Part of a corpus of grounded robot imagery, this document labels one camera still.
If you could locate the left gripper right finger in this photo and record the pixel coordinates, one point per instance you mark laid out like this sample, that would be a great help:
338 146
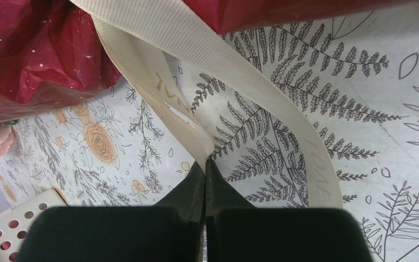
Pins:
239 231

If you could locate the cream ribbon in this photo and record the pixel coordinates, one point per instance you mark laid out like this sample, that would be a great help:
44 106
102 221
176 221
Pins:
136 34

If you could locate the floral patterned tablecloth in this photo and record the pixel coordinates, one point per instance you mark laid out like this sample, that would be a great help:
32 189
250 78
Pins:
355 77

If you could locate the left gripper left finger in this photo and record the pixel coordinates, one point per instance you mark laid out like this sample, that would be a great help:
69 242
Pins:
169 230

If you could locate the white plastic basket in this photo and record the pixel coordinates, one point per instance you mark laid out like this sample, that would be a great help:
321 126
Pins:
16 222

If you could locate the dark red wrapping paper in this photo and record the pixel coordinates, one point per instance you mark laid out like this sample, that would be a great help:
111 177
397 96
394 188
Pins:
51 56

